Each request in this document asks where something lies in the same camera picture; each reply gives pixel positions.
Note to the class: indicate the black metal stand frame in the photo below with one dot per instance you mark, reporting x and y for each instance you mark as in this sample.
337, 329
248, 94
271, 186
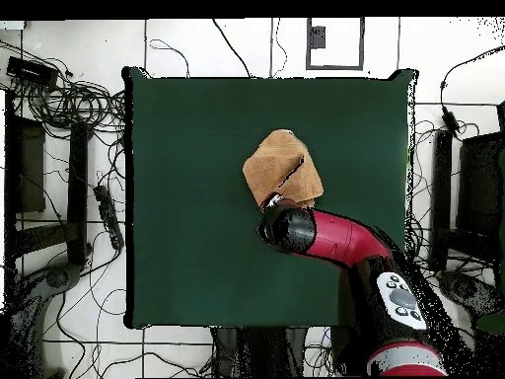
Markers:
77, 189
442, 189

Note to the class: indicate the black electronics box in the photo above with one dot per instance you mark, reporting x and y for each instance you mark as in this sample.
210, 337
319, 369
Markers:
29, 71

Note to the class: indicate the orange-tan terry towel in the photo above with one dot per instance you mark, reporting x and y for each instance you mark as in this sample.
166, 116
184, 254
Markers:
276, 166

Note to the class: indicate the grey floor outlet box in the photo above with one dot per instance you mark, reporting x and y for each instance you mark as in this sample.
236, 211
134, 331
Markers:
317, 37

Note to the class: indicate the dark green table cloth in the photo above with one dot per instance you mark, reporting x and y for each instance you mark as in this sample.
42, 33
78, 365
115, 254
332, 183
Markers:
189, 138

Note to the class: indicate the grey floor hatch frame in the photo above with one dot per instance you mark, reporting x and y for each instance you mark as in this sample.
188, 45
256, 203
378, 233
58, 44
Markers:
334, 68

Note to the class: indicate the grey wheeled base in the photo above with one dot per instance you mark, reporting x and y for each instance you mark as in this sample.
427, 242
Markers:
59, 278
469, 290

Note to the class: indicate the dark green fabric item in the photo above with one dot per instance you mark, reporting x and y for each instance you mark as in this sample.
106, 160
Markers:
493, 323

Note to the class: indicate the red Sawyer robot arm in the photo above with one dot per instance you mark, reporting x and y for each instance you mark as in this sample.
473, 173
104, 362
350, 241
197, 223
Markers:
339, 237

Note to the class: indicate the black power strip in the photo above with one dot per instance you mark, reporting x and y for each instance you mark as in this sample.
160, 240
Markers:
108, 215

